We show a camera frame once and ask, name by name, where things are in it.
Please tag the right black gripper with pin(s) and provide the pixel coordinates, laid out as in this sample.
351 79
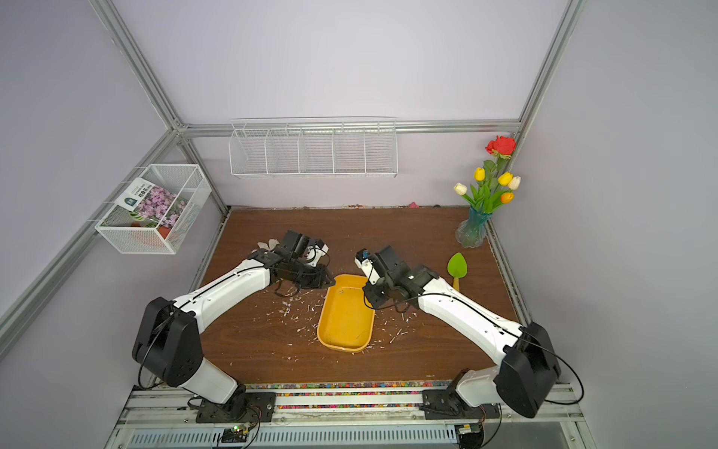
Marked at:
373 298

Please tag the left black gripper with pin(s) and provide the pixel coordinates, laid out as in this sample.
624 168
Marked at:
319 279

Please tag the white cotton work glove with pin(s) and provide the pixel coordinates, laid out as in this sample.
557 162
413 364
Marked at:
269 245

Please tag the green trowel yellow handle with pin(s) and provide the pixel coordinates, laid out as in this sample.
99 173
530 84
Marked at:
457 269

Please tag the yellow plastic storage box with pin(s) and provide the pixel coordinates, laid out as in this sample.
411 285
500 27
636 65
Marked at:
346 323

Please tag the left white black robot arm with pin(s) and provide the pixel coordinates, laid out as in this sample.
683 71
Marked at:
169 344

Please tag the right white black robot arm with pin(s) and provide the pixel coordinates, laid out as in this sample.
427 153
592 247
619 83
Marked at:
526 367

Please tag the glass vase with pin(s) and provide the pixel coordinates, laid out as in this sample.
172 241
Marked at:
472 232

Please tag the artificial tulip rose bouquet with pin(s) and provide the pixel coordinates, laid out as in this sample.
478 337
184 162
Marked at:
493 187

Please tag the pink potted flowers with label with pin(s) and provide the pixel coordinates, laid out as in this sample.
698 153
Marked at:
149 205

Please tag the right small circuit board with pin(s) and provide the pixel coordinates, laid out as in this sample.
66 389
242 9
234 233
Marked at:
469 436

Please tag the small green circuit board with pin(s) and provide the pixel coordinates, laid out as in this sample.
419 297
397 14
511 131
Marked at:
235 435

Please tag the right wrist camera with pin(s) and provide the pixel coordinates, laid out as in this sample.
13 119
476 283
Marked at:
364 262

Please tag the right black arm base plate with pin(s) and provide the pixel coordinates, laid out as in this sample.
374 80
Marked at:
443 404

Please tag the long white wire shelf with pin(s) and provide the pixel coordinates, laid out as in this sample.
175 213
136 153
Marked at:
321 147

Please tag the small white wire basket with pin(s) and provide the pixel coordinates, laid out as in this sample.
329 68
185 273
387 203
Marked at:
187 181

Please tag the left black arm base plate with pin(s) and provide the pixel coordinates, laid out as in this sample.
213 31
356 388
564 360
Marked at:
242 407

